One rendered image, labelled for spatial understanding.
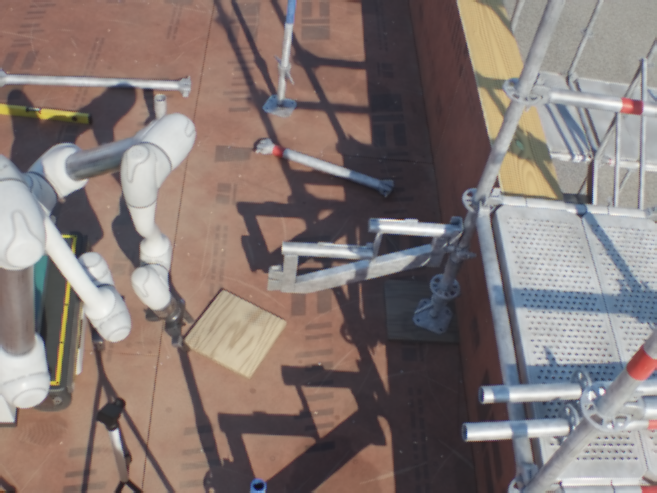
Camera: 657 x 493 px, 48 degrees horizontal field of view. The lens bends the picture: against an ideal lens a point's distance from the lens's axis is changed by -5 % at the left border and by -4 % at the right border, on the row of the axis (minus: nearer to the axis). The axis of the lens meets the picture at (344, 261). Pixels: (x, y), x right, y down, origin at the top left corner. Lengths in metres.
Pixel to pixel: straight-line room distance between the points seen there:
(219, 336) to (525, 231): 1.26
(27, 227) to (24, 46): 2.77
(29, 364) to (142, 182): 0.62
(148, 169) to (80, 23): 2.50
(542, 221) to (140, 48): 2.58
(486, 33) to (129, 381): 2.19
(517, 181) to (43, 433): 1.98
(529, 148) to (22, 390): 2.04
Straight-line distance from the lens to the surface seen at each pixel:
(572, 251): 2.70
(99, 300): 2.28
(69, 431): 2.95
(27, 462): 2.93
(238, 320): 3.14
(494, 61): 3.51
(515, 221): 2.70
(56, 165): 2.80
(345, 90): 4.26
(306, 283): 3.03
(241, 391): 2.99
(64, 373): 2.70
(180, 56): 4.39
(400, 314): 3.25
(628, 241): 2.84
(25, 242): 1.86
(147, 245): 2.77
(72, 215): 3.56
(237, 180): 3.67
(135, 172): 2.28
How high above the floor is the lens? 2.61
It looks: 50 degrees down
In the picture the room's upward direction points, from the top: 13 degrees clockwise
